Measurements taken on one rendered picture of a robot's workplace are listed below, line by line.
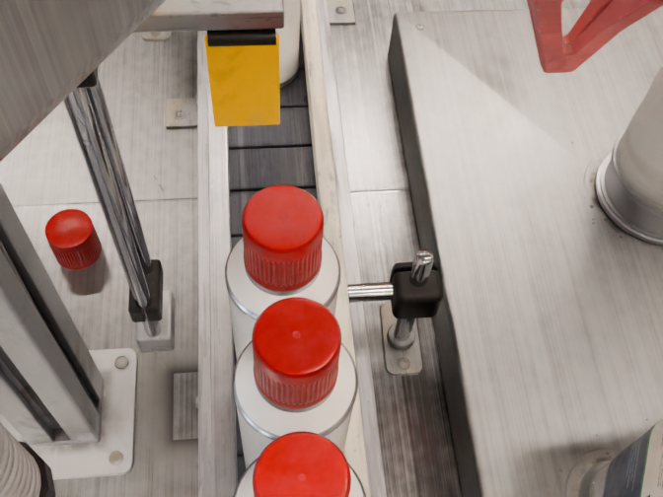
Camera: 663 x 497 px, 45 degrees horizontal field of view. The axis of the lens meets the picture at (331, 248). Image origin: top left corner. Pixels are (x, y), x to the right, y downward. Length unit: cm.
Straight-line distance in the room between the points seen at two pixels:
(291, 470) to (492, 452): 25
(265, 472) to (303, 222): 10
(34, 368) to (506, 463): 28
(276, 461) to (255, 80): 16
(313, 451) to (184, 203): 38
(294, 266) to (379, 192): 33
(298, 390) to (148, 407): 27
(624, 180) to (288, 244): 33
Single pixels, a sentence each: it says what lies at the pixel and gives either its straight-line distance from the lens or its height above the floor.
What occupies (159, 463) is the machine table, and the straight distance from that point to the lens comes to 55.
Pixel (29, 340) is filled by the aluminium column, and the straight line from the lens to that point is 41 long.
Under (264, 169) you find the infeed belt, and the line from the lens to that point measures 59.
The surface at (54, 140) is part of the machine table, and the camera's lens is 69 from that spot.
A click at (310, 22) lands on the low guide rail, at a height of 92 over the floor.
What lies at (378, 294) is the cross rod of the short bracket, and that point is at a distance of 50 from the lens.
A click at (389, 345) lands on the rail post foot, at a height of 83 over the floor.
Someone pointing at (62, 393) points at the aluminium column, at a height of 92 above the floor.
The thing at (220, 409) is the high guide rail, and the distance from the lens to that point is 41.
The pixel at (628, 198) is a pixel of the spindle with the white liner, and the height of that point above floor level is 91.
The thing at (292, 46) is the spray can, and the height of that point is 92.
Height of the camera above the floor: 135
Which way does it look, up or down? 59 degrees down
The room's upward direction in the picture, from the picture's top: 6 degrees clockwise
